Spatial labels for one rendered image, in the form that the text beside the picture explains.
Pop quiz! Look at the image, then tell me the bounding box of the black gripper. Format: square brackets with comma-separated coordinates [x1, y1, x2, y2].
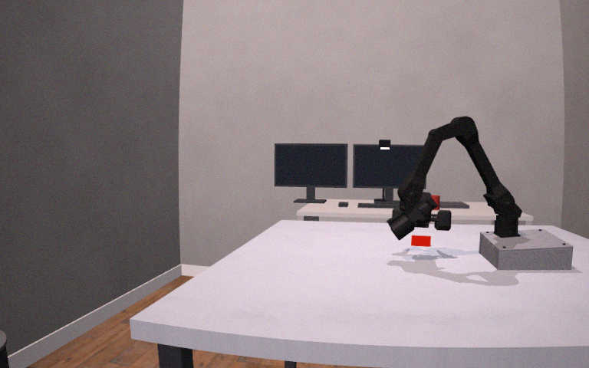
[392, 208, 452, 231]

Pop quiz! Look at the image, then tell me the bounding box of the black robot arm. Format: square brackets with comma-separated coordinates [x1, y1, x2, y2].
[387, 117, 522, 240]

